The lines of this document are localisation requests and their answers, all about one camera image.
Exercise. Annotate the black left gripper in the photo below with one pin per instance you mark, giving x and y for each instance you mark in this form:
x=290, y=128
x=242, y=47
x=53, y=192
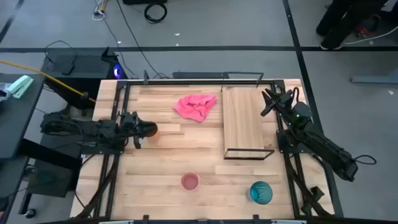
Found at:
x=130, y=130

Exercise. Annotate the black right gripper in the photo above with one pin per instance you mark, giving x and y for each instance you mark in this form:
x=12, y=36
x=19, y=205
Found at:
x=284, y=99

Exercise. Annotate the pink plastic cup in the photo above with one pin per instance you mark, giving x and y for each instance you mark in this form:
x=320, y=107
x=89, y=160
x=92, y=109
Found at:
x=190, y=181

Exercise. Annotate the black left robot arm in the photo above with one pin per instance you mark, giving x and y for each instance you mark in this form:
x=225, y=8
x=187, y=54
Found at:
x=93, y=130

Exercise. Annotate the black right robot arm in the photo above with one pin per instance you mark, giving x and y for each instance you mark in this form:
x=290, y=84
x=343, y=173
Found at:
x=326, y=152

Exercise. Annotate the pink crumpled cloth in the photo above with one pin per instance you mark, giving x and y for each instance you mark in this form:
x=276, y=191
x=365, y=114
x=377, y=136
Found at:
x=196, y=106

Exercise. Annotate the teal ribbed cup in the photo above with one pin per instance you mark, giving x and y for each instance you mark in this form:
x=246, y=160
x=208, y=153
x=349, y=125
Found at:
x=261, y=193

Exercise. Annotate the black computer case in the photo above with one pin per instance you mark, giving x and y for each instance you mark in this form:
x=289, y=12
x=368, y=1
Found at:
x=84, y=68

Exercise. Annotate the person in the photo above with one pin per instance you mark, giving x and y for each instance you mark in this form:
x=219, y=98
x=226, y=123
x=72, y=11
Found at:
x=339, y=21

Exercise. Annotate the grey table foot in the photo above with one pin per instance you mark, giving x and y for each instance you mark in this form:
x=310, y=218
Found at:
x=376, y=78

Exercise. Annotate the black side table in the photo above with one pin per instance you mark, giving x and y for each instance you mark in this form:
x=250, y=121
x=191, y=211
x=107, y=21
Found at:
x=15, y=121

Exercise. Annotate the mint green stapler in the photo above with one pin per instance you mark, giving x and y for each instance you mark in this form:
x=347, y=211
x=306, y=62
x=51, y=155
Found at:
x=20, y=86

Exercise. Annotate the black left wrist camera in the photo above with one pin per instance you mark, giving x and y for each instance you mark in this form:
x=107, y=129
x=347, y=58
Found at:
x=130, y=117

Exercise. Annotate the wooden shelf with black frame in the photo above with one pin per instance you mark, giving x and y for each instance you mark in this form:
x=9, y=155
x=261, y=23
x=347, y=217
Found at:
x=242, y=119

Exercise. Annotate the black metal rig frame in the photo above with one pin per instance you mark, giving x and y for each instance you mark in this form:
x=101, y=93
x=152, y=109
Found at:
x=290, y=177

